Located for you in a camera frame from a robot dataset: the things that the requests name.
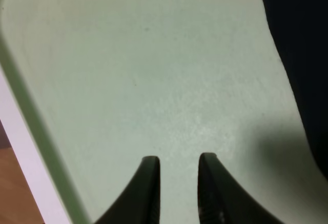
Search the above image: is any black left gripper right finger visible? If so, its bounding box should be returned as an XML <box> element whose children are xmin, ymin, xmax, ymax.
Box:
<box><xmin>197</xmin><ymin>153</ymin><xmax>282</xmax><ymax>223</ymax></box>

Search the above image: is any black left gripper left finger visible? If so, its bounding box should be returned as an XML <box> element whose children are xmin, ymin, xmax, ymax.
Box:
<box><xmin>97</xmin><ymin>156</ymin><xmax>160</xmax><ymax>224</ymax></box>

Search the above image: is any black short sleeve shirt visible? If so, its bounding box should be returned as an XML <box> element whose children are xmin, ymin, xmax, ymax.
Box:
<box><xmin>262</xmin><ymin>0</ymin><xmax>327</xmax><ymax>176</ymax></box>

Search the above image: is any light green plastic tray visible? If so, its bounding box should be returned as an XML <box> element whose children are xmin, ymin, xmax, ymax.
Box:
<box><xmin>1</xmin><ymin>0</ymin><xmax>327</xmax><ymax>223</ymax></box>

